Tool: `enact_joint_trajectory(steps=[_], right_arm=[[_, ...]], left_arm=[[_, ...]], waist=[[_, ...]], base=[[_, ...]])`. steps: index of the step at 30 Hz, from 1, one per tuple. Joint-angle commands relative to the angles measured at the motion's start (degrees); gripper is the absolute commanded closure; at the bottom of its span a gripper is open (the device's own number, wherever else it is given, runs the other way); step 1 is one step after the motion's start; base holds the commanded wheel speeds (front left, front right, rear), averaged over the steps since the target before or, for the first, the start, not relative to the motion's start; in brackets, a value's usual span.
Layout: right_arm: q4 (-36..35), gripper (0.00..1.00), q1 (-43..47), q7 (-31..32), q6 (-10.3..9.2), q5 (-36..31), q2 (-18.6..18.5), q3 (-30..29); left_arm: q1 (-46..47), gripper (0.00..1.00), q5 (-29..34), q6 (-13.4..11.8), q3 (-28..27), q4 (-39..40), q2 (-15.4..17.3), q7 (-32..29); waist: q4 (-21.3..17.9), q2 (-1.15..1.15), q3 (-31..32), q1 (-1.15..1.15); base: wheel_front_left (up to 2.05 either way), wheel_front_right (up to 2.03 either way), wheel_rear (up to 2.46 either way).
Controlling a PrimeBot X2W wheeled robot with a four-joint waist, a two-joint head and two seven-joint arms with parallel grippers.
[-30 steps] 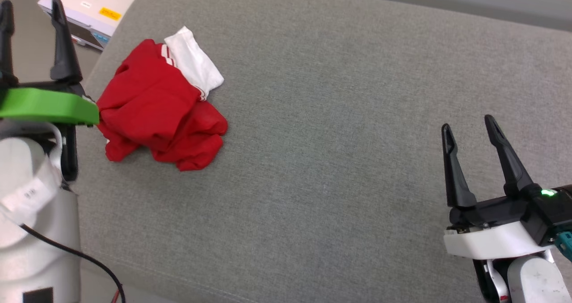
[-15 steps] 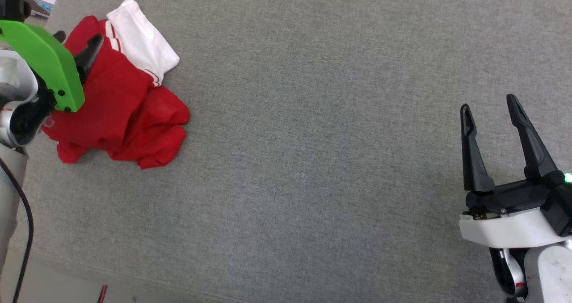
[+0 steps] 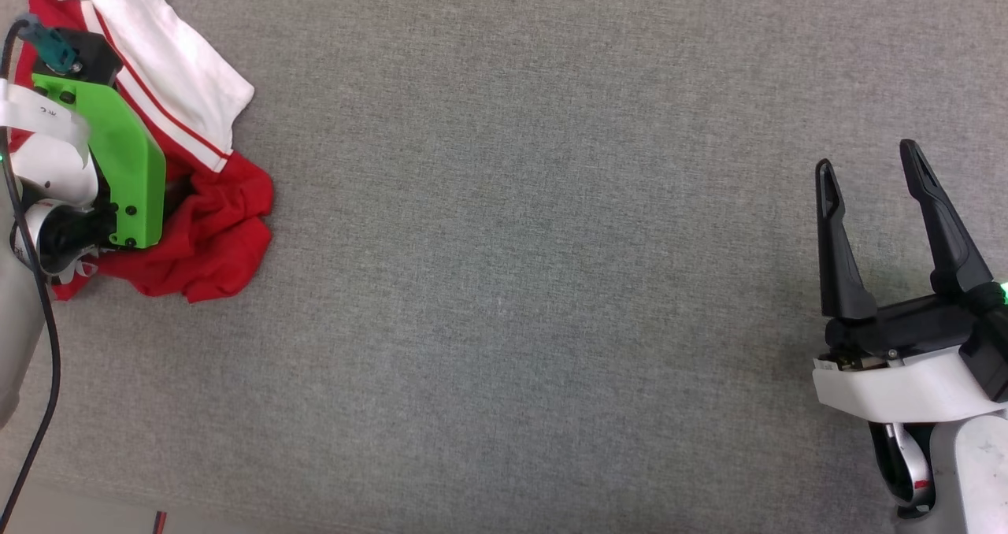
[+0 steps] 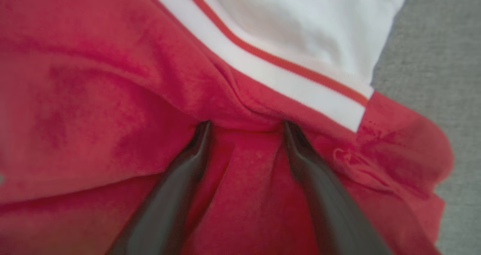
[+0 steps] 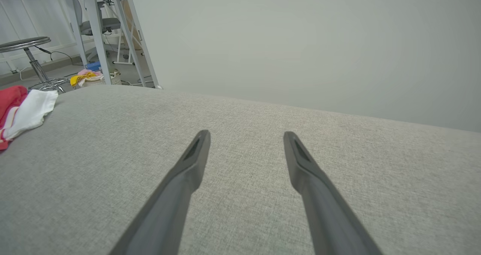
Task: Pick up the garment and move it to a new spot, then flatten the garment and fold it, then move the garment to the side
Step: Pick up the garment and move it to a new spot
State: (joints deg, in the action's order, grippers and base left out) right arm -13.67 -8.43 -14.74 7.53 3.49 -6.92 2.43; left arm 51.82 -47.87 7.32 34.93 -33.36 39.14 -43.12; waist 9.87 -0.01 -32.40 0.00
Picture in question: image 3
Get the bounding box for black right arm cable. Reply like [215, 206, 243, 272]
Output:
[869, 422, 936, 519]

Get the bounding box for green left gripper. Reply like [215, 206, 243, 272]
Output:
[31, 73, 167, 276]

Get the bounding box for grey fabric sofa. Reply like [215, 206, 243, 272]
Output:
[0, 0, 1008, 534]

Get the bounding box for white cable label tape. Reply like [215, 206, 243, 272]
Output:
[0, 80, 92, 161]

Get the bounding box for red white basketball jersey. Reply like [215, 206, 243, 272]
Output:
[8, 0, 275, 305]

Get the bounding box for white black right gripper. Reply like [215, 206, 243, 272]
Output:
[811, 139, 1008, 425]

